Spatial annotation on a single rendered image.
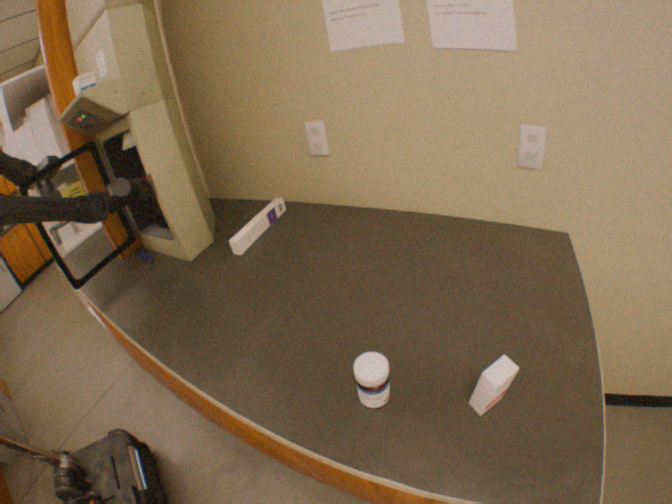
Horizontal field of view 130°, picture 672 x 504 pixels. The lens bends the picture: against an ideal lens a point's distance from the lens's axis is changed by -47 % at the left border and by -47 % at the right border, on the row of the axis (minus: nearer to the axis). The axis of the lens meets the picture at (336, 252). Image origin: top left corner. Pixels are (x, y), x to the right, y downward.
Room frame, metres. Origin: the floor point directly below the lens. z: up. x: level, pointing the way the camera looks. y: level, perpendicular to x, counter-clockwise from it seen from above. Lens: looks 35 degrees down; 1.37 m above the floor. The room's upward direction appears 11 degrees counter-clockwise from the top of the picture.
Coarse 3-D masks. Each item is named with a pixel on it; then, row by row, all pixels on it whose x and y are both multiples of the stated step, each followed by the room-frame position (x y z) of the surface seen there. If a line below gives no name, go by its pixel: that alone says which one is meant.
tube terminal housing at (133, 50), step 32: (96, 32) 0.75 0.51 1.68; (128, 32) 0.75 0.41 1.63; (96, 64) 0.78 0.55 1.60; (128, 64) 0.73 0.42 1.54; (160, 64) 0.88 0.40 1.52; (128, 96) 0.71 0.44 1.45; (160, 96) 0.79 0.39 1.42; (128, 128) 0.73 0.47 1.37; (160, 128) 0.77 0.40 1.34; (160, 160) 0.74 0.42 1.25; (192, 160) 0.94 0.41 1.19; (160, 192) 0.71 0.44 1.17; (192, 192) 0.79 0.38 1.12; (192, 224) 0.76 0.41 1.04; (192, 256) 0.72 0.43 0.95
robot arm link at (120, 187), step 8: (112, 184) 0.67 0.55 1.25; (120, 184) 0.68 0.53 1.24; (128, 184) 0.70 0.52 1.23; (96, 192) 0.69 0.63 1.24; (104, 192) 0.67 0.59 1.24; (112, 192) 0.65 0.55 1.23; (120, 192) 0.67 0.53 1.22; (128, 192) 0.68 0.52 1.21; (104, 200) 0.67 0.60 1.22; (112, 200) 0.66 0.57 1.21; (120, 200) 0.67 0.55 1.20; (104, 208) 0.67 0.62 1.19; (104, 216) 0.65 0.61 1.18
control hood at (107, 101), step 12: (108, 84) 0.67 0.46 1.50; (120, 84) 0.70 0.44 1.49; (84, 96) 0.62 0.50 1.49; (96, 96) 0.64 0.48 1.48; (108, 96) 0.67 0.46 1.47; (120, 96) 0.69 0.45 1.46; (72, 108) 0.68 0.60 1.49; (84, 108) 0.67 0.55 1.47; (96, 108) 0.66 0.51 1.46; (108, 108) 0.66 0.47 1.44; (120, 108) 0.69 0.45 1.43; (60, 120) 0.76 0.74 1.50; (108, 120) 0.72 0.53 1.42; (84, 132) 0.83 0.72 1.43
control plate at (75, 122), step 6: (78, 114) 0.71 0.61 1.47; (84, 114) 0.70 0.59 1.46; (90, 114) 0.70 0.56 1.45; (72, 120) 0.75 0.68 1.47; (78, 120) 0.74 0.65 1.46; (84, 120) 0.74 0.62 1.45; (90, 120) 0.73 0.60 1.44; (102, 120) 0.72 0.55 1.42; (78, 126) 0.79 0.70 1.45; (84, 126) 0.78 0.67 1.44; (96, 126) 0.77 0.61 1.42
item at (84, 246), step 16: (80, 160) 0.79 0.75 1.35; (48, 176) 0.68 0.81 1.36; (64, 176) 0.73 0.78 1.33; (80, 176) 0.77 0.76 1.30; (96, 176) 0.82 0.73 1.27; (32, 192) 0.62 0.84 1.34; (48, 192) 0.67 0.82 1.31; (64, 192) 0.71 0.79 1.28; (80, 192) 0.75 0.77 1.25; (48, 224) 0.63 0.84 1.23; (64, 224) 0.67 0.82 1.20; (80, 224) 0.71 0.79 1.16; (96, 224) 0.76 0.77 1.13; (112, 224) 0.80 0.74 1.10; (64, 240) 0.64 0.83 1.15; (80, 240) 0.69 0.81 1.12; (96, 240) 0.73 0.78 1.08; (112, 240) 0.78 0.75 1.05; (64, 256) 0.62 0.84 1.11; (80, 256) 0.66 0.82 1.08; (96, 256) 0.71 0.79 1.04; (80, 272) 0.64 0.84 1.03
